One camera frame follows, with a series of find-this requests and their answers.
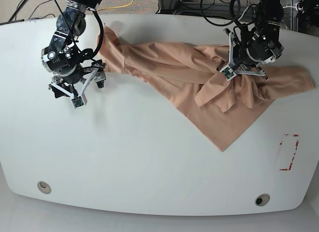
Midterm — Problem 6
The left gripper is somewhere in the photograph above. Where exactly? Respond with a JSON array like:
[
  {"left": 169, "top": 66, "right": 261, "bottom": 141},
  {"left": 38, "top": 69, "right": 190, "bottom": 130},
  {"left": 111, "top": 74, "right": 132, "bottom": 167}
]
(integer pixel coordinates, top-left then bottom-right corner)
[{"left": 223, "top": 28, "right": 268, "bottom": 81}]

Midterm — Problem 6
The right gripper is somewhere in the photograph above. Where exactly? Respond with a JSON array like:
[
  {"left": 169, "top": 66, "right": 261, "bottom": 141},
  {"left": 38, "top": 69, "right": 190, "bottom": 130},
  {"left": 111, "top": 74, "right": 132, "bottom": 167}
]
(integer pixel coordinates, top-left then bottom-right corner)
[{"left": 48, "top": 62, "right": 107, "bottom": 101}]

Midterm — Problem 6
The peach t-shirt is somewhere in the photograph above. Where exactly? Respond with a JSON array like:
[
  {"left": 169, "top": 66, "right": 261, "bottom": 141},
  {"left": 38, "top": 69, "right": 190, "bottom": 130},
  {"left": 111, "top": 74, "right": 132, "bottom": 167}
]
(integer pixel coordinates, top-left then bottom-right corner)
[{"left": 99, "top": 27, "right": 315, "bottom": 151}]

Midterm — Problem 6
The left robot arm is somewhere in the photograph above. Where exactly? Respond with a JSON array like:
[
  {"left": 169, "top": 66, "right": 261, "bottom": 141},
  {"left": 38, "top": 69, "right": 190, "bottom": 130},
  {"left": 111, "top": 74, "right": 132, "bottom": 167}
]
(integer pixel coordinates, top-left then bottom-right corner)
[{"left": 219, "top": 0, "right": 284, "bottom": 81}]

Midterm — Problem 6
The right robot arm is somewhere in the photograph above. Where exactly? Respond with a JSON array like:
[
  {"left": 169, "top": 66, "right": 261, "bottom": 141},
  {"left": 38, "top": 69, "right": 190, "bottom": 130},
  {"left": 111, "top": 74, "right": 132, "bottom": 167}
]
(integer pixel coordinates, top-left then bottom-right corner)
[{"left": 41, "top": 0, "right": 106, "bottom": 108}]

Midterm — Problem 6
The red tape rectangle marking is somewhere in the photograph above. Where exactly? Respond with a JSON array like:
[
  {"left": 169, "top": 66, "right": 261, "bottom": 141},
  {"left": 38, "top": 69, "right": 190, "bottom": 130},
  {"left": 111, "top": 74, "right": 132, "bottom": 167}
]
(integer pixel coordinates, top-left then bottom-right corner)
[{"left": 276, "top": 134, "right": 301, "bottom": 171}]

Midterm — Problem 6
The left table grommet hole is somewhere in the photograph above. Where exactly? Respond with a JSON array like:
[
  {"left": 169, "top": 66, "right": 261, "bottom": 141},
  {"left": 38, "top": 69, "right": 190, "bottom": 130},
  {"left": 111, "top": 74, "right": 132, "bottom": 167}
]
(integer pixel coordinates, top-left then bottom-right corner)
[{"left": 37, "top": 181, "right": 51, "bottom": 195}]

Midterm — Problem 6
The table grommet hole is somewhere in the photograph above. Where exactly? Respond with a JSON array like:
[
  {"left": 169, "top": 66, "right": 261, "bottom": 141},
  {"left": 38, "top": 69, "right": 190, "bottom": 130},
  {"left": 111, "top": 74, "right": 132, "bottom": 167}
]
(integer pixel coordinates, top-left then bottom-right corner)
[
  {"left": 37, "top": 181, "right": 51, "bottom": 195},
  {"left": 255, "top": 194, "right": 270, "bottom": 207}
]

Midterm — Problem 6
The right table grommet hole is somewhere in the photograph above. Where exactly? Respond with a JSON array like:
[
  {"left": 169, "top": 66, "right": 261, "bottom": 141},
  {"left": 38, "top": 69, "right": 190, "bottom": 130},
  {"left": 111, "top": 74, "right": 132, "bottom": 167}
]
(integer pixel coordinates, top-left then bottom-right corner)
[{"left": 255, "top": 194, "right": 270, "bottom": 207}]

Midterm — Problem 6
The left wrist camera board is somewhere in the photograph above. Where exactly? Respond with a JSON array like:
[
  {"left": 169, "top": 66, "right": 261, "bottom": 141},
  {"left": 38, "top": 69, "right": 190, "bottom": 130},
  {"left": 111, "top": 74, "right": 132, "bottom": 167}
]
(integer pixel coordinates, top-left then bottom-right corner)
[{"left": 220, "top": 66, "right": 237, "bottom": 81}]

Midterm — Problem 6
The white cable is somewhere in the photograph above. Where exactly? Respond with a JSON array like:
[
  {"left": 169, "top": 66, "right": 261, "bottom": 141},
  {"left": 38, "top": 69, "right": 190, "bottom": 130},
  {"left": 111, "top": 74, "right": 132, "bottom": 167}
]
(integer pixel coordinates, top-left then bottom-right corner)
[{"left": 236, "top": 3, "right": 299, "bottom": 22}]

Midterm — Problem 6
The black floor cable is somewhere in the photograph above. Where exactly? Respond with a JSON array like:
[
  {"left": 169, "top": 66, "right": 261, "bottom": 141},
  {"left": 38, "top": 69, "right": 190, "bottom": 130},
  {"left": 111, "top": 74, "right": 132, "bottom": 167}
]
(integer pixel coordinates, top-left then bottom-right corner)
[{"left": 7, "top": 0, "right": 60, "bottom": 22}]

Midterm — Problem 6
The yellow cable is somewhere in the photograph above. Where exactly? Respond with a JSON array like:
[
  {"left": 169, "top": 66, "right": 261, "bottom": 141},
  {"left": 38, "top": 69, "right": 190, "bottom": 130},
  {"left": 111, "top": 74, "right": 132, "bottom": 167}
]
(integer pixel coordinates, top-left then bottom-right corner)
[{"left": 91, "top": 0, "right": 137, "bottom": 15}]

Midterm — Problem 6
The aluminium frame stand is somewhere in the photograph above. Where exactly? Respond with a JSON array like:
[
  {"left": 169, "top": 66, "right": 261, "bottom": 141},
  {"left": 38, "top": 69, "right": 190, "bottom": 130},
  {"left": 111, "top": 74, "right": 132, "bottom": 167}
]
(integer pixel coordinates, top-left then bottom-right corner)
[{"left": 158, "top": 0, "right": 299, "bottom": 31}]

